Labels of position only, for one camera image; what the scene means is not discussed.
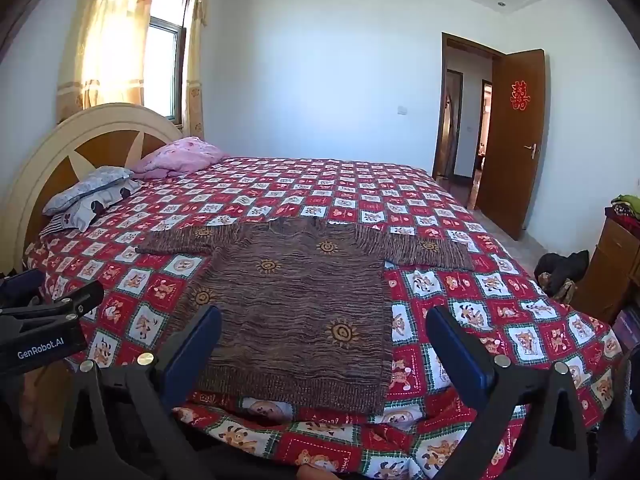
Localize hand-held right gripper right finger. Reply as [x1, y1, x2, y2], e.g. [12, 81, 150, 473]
[426, 306, 591, 480]

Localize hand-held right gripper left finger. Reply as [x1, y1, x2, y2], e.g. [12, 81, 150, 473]
[57, 305, 223, 480]

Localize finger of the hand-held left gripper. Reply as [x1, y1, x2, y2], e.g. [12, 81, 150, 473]
[0, 269, 46, 311]
[0, 280, 106, 333]

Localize brown knitted sweater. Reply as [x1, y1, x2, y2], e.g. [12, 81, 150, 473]
[135, 217, 475, 416]

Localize pile of clothes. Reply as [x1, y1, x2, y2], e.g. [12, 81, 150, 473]
[610, 192, 640, 221]

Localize red checkered printed bedspread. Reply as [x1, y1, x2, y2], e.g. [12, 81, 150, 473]
[22, 156, 623, 480]

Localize striped pillow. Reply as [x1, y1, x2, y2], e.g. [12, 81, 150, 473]
[39, 212, 76, 237]

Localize white pillow with dark print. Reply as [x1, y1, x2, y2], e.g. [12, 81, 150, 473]
[62, 177, 143, 233]

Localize cream wooden headboard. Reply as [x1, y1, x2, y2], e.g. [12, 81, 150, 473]
[0, 103, 183, 276]

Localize grey floral pillow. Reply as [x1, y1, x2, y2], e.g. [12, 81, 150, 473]
[42, 166, 135, 216]

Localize black bag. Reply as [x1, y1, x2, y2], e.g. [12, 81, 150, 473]
[534, 250, 591, 303]

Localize brown wooden door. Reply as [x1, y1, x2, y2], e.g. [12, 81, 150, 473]
[475, 49, 546, 241]

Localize wooden cabinet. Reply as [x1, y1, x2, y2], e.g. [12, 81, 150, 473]
[582, 207, 640, 326]

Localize pink quilt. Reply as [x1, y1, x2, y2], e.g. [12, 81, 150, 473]
[131, 136, 231, 180]

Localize hallway wooden door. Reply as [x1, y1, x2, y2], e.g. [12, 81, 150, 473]
[440, 69, 463, 178]

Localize window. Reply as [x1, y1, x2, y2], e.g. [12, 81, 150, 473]
[145, 0, 193, 126]

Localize wide yellow curtain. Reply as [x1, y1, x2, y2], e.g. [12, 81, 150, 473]
[56, 0, 161, 123]

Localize red paper door decoration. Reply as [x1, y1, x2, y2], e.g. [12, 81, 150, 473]
[509, 80, 531, 111]

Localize narrow yellow curtain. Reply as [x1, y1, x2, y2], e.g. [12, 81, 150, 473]
[182, 0, 211, 141]

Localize brown door frame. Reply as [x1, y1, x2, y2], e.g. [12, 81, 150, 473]
[432, 32, 503, 183]

